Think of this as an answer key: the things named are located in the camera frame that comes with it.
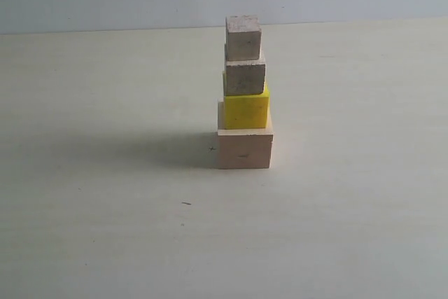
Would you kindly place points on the large natural wooden cube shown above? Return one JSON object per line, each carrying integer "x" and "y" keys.
{"x": 243, "y": 148}

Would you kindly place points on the yellow painted wooden cube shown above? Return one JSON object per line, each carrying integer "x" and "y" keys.
{"x": 246, "y": 111}

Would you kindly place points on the medium natural wooden cube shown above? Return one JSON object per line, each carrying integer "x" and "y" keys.
{"x": 244, "y": 77}

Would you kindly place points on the small natural wooden cube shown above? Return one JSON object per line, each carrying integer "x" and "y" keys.
{"x": 243, "y": 37}

